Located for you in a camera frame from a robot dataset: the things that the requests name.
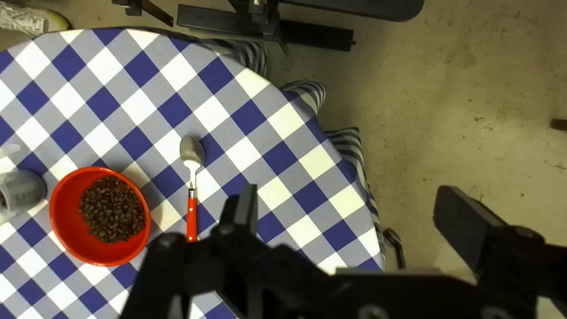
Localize coffee beans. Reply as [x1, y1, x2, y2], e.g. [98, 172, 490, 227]
[80, 177, 146, 243]

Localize black office chair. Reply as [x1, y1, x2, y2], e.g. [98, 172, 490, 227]
[112, 0, 426, 51]

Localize blue white checkered tablecloth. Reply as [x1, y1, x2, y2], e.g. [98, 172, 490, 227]
[0, 26, 410, 319]

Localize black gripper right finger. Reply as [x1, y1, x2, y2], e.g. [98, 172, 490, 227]
[433, 186, 511, 278]

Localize red handled metal spoon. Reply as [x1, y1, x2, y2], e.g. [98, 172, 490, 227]
[180, 134, 206, 243]

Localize clear plastic jug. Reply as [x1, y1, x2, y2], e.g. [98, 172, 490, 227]
[0, 170, 47, 214]

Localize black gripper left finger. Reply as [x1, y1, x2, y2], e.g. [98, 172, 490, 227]
[220, 184, 259, 234]

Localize red bowl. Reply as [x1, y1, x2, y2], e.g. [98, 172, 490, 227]
[48, 166, 151, 266]

